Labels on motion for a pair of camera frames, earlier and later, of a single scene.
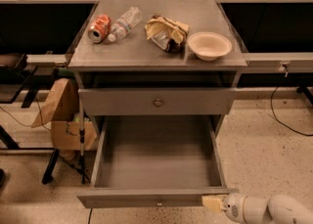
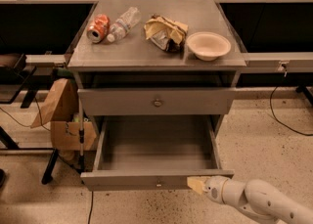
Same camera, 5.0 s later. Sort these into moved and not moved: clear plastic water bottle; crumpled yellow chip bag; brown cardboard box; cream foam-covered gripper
Moved: cream foam-covered gripper
Not moved: brown cardboard box; clear plastic water bottle; crumpled yellow chip bag
